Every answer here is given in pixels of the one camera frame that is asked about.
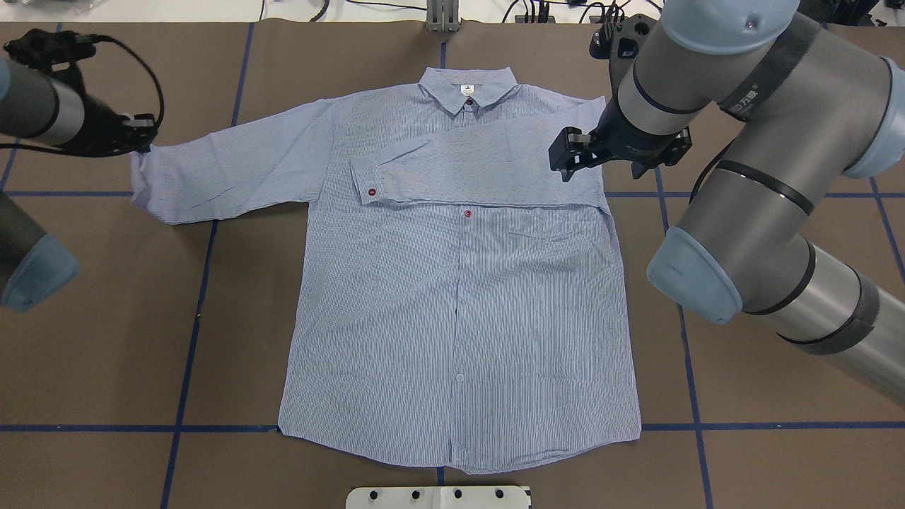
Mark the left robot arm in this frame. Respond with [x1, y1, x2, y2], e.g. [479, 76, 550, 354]
[1, 29, 165, 313]

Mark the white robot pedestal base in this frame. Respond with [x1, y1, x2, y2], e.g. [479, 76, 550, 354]
[345, 484, 533, 508]

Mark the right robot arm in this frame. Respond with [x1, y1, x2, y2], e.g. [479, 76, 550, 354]
[549, 1, 903, 404]

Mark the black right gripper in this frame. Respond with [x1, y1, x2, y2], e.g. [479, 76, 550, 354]
[549, 120, 692, 182]

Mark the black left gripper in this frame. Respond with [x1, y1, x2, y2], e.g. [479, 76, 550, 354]
[85, 106, 159, 155]

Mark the light blue striped shirt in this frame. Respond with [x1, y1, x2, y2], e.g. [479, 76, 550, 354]
[132, 68, 642, 474]

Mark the aluminium frame post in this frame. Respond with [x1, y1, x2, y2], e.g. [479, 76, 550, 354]
[426, 0, 461, 33]

